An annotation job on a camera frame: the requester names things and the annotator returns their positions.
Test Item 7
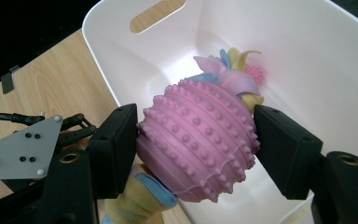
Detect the pink doll toy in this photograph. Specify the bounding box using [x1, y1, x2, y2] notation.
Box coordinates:
[101, 46, 266, 224]

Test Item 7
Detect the grey tape strip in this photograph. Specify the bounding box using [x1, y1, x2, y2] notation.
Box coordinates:
[0, 64, 21, 95]

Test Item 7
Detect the white plastic bin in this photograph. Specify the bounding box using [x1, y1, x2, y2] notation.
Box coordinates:
[82, 0, 358, 224]

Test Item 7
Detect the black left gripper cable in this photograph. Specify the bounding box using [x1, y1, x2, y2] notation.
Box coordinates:
[0, 112, 47, 126]

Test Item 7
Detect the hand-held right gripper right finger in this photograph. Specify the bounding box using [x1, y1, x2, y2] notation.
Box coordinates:
[253, 105, 358, 224]

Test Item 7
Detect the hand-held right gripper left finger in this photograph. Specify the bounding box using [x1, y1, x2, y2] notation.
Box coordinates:
[43, 103, 139, 224]

